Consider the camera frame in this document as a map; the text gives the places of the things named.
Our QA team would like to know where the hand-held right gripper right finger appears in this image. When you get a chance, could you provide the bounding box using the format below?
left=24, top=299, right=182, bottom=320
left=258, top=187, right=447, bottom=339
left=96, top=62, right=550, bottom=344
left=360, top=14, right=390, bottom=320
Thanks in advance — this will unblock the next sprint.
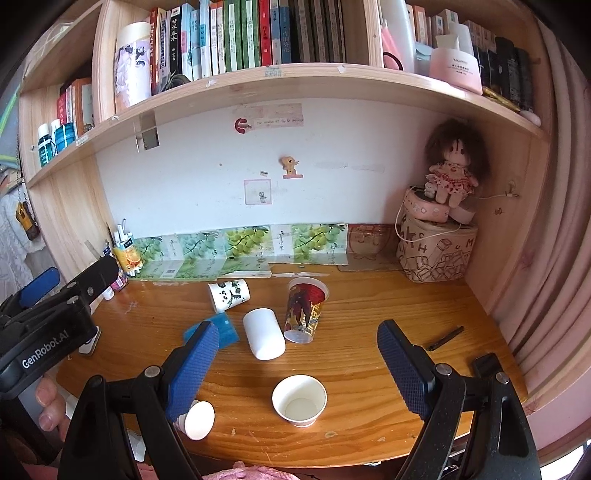
left=376, top=319, right=543, bottom=480

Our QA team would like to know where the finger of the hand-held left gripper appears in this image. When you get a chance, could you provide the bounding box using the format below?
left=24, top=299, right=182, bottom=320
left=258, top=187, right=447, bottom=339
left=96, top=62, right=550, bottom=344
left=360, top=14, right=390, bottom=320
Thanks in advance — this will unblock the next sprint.
left=55, top=255, right=120, bottom=308
left=0, top=268, right=62, bottom=319

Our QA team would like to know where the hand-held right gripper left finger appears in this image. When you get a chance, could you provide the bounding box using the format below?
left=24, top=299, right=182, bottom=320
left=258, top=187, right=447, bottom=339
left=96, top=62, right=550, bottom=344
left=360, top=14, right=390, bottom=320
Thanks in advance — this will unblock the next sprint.
left=60, top=320, right=220, bottom=480

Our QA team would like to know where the small white paper cup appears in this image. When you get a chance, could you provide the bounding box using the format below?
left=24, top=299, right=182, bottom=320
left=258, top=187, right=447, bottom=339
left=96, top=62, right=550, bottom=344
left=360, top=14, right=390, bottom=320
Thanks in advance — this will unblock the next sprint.
left=174, top=400, right=216, bottom=441

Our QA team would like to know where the tall plain white cup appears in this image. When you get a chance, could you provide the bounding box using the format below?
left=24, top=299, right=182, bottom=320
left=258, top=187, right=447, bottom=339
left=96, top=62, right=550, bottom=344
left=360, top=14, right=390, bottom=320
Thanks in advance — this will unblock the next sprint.
left=243, top=307, right=287, bottom=361

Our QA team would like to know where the white panda print cup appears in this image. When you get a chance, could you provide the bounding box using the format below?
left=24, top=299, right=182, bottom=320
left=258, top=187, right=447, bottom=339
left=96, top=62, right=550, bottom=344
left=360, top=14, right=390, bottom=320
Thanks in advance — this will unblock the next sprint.
left=208, top=279, right=251, bottom=315

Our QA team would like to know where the wide white paper cup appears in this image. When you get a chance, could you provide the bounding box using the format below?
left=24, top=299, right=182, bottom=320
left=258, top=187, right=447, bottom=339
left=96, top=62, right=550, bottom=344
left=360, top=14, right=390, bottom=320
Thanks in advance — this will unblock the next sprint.
left=271, top=374, right=328, bottom=428

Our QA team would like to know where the red printed clear plastic cup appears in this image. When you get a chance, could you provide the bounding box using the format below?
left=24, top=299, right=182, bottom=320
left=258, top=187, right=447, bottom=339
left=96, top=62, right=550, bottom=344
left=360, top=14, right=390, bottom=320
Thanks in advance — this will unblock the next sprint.
left=283, top=276, right=330, bottom=346

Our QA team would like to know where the person's left hand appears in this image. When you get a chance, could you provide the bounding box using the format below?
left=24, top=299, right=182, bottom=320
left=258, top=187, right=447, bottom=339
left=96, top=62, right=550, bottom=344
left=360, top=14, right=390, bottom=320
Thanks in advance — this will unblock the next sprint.
left=33, top=375, right=69, bottom=433

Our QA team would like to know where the orange print carton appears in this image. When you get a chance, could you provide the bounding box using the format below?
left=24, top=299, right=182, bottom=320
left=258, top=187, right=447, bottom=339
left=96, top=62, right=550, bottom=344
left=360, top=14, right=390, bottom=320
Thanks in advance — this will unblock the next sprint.
left=112, top=244, right=143, bottom=278

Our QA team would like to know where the small white device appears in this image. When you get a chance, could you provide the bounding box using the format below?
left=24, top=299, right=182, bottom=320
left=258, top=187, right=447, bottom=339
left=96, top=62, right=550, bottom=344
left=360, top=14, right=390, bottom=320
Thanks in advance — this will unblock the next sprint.
left=78, top=325, right=103, bottom=357

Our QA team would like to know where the black pen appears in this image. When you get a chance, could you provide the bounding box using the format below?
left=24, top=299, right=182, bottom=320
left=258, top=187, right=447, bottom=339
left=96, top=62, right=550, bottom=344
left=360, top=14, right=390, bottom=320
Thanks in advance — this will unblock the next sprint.
left=427, top=326, right=465, bottom=352

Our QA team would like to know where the yellow hanging charm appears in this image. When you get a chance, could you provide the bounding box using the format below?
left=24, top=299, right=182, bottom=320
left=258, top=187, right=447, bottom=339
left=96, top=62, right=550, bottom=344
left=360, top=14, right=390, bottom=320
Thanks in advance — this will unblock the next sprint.
left=15, top=199, right=40, bottom=241

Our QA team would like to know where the beige printed storage bag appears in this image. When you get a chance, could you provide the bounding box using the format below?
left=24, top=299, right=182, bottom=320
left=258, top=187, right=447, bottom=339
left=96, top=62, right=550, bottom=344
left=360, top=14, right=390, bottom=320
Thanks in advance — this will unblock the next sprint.
left=396, top=203, right=479, bottom=282

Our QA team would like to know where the pink knitted cloth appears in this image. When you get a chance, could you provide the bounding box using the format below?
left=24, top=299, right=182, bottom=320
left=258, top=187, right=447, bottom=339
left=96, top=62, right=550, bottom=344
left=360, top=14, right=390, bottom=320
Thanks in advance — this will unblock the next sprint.
left=202, top=460, right=298, bottom=480

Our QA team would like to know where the brown cardboard sheet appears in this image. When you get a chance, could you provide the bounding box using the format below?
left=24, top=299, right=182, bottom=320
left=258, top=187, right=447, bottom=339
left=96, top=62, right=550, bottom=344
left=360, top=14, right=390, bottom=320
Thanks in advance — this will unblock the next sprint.
left=336, top=222, right=403, bottom=274

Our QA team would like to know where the grape print flattened carton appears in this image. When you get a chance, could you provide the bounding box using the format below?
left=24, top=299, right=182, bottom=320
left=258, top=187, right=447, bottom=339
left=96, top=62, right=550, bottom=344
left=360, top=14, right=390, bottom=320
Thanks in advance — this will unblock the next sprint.
left=133, top=222, right=350, bottom=281

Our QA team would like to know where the teal bottle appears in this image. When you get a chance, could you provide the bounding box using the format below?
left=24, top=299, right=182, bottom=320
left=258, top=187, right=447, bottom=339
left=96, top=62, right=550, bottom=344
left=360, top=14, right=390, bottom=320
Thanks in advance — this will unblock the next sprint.
left=54, top=121, right=77, bottom=151
left=36, top=122, right=54, bottom=168

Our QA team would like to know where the pink round box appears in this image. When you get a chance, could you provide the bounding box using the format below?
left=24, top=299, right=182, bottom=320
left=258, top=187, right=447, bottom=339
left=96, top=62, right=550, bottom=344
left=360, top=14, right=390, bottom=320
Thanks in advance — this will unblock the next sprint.
left=404, top=185, right=451, bottom=223

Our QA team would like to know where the stack of red books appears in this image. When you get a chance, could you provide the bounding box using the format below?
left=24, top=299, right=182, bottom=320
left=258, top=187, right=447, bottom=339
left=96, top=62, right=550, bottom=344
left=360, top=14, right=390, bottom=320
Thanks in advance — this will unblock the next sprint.
left=55, top=77, right=96, bottom=138

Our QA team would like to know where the brown haired rag doll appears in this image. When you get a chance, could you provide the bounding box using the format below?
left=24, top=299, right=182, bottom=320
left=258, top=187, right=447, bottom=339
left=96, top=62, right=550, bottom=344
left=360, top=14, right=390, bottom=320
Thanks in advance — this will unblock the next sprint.
left=423, top=119, right=491, bottom=206

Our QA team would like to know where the pink curtain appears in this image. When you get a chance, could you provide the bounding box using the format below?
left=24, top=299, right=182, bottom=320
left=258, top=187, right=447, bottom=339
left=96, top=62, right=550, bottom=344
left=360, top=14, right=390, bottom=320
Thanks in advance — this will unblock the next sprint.
left=488, top=11, right=591, bottom=464

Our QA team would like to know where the white printed paper roll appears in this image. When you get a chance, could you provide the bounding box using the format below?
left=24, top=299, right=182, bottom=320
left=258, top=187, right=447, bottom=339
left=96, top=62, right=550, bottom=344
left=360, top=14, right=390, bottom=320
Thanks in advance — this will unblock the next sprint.
left=113, top=21, right=154, bottom=110

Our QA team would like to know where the wooden bookshelf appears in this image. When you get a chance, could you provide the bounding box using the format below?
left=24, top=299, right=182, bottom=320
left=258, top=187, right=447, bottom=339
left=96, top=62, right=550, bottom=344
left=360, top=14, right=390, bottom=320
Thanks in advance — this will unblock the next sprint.
left=17, top=0, right=553, bottom=324

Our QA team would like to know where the pink cream jar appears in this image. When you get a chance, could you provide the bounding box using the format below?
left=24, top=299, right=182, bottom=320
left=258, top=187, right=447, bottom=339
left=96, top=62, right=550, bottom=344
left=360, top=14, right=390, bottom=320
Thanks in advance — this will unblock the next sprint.
left=428, top=46, right=484, bottom=96

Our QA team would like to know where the white tube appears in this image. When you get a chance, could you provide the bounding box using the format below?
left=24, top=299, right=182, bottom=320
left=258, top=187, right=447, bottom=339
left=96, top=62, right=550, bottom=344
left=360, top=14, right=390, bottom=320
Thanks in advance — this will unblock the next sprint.
left=435, top=22, right=475, bottom=57

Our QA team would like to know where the tall white bottle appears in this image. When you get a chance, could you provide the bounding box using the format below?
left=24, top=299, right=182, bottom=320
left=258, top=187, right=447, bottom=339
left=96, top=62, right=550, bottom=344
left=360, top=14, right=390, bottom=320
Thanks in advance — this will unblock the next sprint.
left=378, top=0, right=417, bottom=73

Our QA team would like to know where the pink paper wall note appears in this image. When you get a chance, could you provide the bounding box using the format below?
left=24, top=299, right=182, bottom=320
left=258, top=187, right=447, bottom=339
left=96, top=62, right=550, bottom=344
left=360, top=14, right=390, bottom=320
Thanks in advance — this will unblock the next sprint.
left=244, top=179, right=272, bottom=206

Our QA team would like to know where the white cable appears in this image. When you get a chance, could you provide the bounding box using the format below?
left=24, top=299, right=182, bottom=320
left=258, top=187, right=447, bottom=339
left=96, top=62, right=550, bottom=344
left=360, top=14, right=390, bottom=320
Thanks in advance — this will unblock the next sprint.
left=394, top=190, right=521, bottom=241

